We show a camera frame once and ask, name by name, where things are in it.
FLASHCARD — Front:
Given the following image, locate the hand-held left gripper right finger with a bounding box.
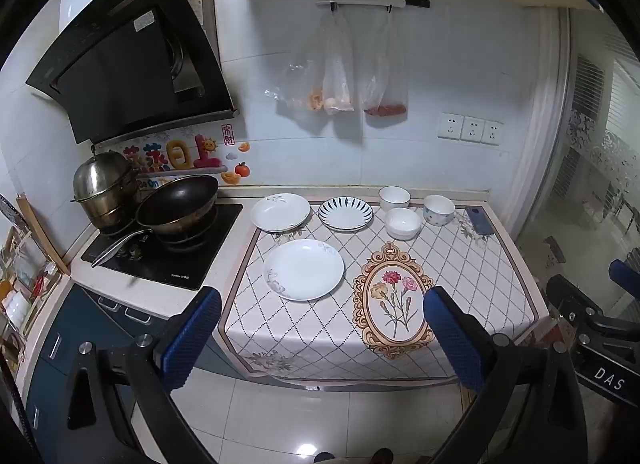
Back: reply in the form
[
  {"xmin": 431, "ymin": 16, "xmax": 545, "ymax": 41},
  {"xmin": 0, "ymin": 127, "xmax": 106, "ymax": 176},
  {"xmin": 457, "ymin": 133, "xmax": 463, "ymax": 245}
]
[{"xmin": 422, "ymin": 287, "xmax": 588, "ymax": 464}]

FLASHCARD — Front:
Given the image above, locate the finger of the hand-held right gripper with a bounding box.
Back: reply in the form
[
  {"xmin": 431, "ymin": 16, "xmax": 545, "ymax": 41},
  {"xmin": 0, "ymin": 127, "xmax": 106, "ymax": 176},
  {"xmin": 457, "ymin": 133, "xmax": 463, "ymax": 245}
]
[
  {"xmin": 546, "ymin": 275, "xmax": 603, "ymax": 325},
  {"xmin": 608, "ymin": 259, "xmax": 640, "ymax": 297}
]

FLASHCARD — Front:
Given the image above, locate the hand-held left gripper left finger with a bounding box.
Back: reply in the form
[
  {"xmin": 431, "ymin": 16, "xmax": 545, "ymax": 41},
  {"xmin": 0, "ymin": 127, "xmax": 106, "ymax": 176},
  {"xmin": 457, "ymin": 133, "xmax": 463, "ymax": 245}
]
[{"xmin": 59, "ymin": 287, "xmax": 223, "ymax": 464}]

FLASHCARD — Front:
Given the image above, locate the plain white bowl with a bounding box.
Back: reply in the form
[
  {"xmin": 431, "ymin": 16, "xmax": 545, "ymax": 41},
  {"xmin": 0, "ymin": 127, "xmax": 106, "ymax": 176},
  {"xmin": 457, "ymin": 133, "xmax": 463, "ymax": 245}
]
[{"xmin": 384, "ymin": 207, "xmax": 422, "ymax": 240}]

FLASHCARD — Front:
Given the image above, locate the white bowl with blue pattern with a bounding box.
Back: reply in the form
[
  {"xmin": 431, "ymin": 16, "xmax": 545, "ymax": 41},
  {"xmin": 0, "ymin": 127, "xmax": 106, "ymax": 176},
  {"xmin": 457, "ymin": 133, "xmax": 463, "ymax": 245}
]
[{"xmin": 423, "ymin": 194, "xmax": 456, "ymax": 226}]

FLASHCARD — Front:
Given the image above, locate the white plate with floral print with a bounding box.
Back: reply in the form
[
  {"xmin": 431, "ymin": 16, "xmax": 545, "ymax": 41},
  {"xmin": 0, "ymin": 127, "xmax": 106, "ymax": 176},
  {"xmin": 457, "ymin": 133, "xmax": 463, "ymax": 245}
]
[{"xmin": 263, "ymin": 239, "xmax": 346, "ymax": 301}]

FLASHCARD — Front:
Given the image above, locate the white bowl with dark rim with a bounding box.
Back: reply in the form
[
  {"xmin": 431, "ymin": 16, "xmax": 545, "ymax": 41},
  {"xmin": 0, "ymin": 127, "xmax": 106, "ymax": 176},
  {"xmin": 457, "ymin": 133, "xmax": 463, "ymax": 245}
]
[{"xmin": 378, "ymin": 185, "xmax": 412, "ymax": 212}]

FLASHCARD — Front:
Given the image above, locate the white plate with branch print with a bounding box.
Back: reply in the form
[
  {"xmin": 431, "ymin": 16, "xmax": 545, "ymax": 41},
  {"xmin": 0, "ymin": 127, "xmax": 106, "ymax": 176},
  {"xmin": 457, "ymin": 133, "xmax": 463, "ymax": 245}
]
[{"xmin": 250, "ymin": 193, "xmax": 311, "ymax": 232}]

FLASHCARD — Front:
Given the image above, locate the blue striped white plate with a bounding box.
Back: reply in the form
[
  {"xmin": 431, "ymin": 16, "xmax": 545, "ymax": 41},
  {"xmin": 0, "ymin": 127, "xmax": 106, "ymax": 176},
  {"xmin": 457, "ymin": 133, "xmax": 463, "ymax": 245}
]
[{"xmin": 318, "ymin": 197, "xmax": 374, "ymax": 231}]

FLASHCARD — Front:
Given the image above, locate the black gas stove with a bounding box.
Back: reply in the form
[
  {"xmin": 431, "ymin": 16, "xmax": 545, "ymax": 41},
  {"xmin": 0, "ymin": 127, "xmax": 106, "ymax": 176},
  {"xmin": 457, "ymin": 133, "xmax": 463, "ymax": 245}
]
[{"xmin": 81, "ymin": 203, "xmax": 244, "ymax": 291}]

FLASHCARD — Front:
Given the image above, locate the floral diamond-pattern tablecloth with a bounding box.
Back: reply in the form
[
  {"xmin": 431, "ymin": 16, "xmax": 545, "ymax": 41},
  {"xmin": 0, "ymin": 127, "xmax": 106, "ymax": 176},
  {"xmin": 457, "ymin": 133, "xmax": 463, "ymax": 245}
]
[{"xmin": 216, "ymin": 199, "xmax": 541, "ymax": 387}]

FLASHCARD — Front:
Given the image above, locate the blue smartphone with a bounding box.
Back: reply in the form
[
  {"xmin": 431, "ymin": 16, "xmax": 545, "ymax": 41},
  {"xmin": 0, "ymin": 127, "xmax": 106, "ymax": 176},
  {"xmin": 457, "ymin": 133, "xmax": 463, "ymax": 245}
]
[{"xmin": 466, "ymin": 207, "xmax": 493, "ymax": 236}]

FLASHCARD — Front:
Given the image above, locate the blue kitchen cabinet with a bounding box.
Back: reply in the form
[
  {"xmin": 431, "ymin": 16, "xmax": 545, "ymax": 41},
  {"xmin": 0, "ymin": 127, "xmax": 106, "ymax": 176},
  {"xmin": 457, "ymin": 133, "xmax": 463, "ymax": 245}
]
[{"xmin": 25, "ymin": 284, "xmax": 241, "ymax": 464}]

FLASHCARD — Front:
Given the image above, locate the black wok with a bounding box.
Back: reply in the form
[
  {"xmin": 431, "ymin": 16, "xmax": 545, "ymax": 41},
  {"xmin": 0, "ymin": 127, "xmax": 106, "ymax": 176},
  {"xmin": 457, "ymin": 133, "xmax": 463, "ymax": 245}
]
[{"xmin": 91, "ymin": 174, "xmax": 220, "ymax": 267}]

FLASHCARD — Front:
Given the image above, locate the cluttered storage rack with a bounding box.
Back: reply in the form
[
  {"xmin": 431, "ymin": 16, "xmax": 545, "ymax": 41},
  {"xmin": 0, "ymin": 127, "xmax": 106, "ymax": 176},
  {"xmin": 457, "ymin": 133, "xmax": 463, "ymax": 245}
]
[{"xmin": 0, "ymin": 194, "xmax": 66, "ymax": 375}]

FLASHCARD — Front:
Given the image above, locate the stainless steel steamer pot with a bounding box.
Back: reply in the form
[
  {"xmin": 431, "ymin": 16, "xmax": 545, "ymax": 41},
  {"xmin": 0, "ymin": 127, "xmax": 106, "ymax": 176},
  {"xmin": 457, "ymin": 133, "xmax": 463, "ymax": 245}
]
[{"xmin": 71, "ymin": 149, "xmax": 141, "ymax": 232}]

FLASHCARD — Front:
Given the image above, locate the wooden cutting board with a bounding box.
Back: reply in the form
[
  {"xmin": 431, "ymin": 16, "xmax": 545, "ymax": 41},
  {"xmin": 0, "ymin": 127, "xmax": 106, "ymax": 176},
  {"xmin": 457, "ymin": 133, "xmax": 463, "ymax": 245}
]
[{"xmin": 17, "ymin": 194, "xmax": 71, "ymax": 275}]

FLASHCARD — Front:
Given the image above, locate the plastic bag with red contents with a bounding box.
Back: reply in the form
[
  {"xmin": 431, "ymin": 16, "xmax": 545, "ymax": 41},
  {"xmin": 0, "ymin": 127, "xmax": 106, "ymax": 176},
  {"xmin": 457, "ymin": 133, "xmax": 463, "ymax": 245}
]
[{"xmin": 363, "ymin": 9, "xmax": 407, "ymax": 117}]

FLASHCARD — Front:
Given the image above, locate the plastic bag with orange contents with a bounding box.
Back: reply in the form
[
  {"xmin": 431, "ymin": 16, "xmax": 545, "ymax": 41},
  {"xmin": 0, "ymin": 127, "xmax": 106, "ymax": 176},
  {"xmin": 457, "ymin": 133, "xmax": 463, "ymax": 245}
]
[{"xmin": 265, "ymin": 59, "xmax": 326, "ymax": 115}]

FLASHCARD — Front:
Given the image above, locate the clear plastic bag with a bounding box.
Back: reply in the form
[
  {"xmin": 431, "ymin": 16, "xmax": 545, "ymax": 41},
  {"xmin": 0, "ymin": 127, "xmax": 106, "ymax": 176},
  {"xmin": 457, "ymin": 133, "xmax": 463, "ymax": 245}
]
[{"xmin": 322, "ymin": 9, "xmax": 357, "ymax": 112}]

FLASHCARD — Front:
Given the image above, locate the black range hood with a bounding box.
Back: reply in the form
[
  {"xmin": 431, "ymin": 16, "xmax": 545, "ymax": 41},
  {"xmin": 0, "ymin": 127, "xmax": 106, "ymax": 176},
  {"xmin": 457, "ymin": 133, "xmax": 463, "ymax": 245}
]
[{"xmin": 25, "ymin": 0, "xmax": 240, "ymax": 145}]

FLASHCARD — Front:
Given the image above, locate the colourful wall sticker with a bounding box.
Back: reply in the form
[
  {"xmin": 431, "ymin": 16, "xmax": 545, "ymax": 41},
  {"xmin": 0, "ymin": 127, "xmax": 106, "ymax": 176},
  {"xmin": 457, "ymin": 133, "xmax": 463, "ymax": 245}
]
[{"xmin": 95, "ymin": 121, "xmax": 251, "ymax": 190}]

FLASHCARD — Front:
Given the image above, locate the white wall hook rail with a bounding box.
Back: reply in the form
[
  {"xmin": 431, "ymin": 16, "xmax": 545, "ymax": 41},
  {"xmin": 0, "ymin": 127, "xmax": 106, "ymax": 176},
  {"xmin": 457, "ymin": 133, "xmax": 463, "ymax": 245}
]
[{"xmin": 315, "ymin": 0, "xmax": 431, "ymax": 10}]

